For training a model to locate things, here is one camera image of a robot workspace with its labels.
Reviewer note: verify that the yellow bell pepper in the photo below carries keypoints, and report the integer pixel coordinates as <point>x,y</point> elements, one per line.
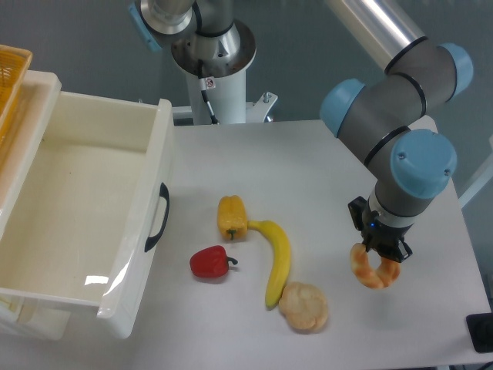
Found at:
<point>232,218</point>

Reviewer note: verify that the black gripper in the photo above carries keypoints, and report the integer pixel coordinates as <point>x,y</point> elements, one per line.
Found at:
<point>386,240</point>

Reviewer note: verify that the yellow woven basket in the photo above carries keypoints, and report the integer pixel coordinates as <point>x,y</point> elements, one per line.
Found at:
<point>15,63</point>

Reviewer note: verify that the black drawer handle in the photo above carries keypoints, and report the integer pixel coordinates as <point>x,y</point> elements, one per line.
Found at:
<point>160,219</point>

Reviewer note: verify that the black device at edge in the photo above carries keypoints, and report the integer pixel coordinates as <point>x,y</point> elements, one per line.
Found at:
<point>480,331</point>

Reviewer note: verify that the golden ring donut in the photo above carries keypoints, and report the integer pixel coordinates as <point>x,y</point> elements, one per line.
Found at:
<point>382,277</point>

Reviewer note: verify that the white drawer cabinet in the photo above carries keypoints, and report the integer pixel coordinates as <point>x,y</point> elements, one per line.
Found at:
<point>24,313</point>

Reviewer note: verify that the white table frame bracket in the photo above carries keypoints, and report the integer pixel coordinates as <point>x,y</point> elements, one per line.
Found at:
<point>476,182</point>

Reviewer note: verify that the white open upper drawer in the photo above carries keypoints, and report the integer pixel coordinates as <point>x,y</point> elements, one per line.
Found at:
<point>77,233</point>

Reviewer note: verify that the pale round donut bun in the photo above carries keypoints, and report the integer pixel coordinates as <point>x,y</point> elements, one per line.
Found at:
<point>304,306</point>

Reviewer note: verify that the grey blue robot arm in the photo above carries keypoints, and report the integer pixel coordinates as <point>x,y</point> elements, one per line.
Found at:
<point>411,167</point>

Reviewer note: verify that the red bell pepper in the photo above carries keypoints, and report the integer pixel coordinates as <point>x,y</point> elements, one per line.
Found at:
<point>211,262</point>

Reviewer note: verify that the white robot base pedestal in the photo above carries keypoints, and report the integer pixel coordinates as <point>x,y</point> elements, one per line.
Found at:
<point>215,68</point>

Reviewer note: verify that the yellow banana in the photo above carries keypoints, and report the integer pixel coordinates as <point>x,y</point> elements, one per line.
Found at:
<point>280,270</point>

